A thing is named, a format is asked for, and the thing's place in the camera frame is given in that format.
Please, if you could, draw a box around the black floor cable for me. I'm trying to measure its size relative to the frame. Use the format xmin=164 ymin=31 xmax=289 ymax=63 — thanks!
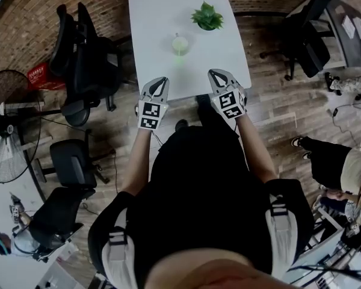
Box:
xmin=330 ymin=99 xmax=361 ymax=152

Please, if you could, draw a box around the round woven brown table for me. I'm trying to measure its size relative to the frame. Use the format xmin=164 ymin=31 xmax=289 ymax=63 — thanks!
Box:
xmin=0 ymin=70 xmax=29 ymax=107

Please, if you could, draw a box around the grey desk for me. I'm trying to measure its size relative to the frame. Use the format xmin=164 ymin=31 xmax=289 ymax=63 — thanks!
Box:
xmin=324 ymin=0 xmax=361 ymax=69

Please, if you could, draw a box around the green potted plant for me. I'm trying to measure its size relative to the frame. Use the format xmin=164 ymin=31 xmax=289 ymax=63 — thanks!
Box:
xmin=190 ymin=0 xmax=224 ymax=32

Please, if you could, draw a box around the standing floor fan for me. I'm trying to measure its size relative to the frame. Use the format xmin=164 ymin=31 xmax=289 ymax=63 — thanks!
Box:
xmin=0 ymin=101 xmax=43 ymax=184

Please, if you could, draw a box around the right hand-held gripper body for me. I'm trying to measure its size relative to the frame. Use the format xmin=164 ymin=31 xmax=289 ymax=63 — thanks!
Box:
xmin=211 ymin=85 xmax=248 ymax=121

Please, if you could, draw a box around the black office chair grey cushion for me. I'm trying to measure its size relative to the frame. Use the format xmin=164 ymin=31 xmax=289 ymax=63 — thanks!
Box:
xmin=35 ymin=129 xmax=111 ymax=190

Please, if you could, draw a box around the person's black clothing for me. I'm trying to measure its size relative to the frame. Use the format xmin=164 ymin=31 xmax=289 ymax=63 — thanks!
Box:
xmin=88 ymin=95 xmax=316 ymax=284

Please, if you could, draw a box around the person's face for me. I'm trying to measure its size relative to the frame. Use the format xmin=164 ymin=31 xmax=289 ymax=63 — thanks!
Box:
xmin=149 ymin=247 xmax=261 ymax=289

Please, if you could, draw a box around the black mesh office chair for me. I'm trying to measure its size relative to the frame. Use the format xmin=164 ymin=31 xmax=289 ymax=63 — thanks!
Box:
xmin=49 ymin=1 xmax=125 ymax=127

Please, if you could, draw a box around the person's left forearm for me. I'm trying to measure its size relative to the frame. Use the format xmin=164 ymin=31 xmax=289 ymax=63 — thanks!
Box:
xmin=119 ymin=127 xmax=153 ymax=197

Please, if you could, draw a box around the black high-back office chair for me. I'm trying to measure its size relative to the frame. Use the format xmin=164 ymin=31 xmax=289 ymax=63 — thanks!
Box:
xmin=259 ymin=0 xmax=347 ymax=81

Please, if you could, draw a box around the person's right forearm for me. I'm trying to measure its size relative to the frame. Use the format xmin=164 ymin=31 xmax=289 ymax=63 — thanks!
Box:
xmin=234 ymin=115 xmax=279 ymax=182

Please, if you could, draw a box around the red plastic crate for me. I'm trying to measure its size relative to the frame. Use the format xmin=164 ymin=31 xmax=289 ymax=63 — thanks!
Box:
xmin=26 ymin=62 xmax=67 ymax=92

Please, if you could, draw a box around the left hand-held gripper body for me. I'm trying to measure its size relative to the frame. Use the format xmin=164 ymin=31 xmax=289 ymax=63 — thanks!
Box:
xmin=135 ymin=93 xmax=170 ymax=131

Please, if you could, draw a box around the white harness strap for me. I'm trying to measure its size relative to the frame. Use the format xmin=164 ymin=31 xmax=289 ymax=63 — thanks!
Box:
xmin=265 ymin=192 xmax=299 ymax=272
xmin=101 ymin=206 xmax=137 ymax=289

